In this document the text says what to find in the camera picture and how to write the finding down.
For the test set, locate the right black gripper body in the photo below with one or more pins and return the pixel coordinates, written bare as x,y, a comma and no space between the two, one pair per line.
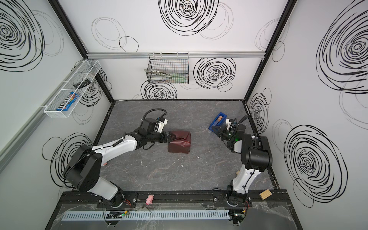
227,136

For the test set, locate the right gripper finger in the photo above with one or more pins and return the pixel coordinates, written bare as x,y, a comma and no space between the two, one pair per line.
218,127
219,133

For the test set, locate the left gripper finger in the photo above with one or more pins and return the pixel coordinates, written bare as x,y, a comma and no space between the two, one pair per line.
169,140
170,135

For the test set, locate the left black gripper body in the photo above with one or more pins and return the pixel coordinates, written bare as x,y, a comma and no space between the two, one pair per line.
156,137

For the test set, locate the red wrapping paper sheet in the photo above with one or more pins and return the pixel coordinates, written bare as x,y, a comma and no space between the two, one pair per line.
180,142

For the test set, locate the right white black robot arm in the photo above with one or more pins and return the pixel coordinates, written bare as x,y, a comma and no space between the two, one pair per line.
255,158

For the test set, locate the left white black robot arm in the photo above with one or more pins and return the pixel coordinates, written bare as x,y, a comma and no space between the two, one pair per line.
83,170

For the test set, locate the blue tape dispenser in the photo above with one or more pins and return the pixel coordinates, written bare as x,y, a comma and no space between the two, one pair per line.
219,120

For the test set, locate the green item in basket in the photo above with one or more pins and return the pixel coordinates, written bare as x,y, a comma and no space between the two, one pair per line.
177,78

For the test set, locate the metal tongs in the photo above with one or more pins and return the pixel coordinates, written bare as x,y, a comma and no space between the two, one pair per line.
162,74

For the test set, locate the small pink pig figure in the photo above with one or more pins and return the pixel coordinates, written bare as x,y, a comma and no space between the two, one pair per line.
149,200

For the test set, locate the small wooden block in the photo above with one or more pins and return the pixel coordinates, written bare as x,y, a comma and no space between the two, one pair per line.
265,194

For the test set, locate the blue candy packet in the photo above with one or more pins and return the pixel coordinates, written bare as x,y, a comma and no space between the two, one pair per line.
67,103

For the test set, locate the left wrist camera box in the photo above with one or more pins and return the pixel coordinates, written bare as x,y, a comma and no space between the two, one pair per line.
160,125

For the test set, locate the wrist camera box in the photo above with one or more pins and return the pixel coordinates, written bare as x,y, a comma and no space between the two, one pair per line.
160,125
231,124

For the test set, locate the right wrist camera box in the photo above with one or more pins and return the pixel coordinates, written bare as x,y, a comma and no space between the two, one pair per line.
231,124

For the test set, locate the black wire wall basket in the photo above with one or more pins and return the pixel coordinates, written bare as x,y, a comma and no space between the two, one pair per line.
168,63

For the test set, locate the grey slotted cable duct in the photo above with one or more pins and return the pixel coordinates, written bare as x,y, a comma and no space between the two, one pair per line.
146,215

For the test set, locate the white wire wall shelf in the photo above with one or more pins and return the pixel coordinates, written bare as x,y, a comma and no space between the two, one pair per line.
88,96

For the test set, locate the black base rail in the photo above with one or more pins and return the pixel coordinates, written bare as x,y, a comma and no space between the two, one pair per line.
217,198

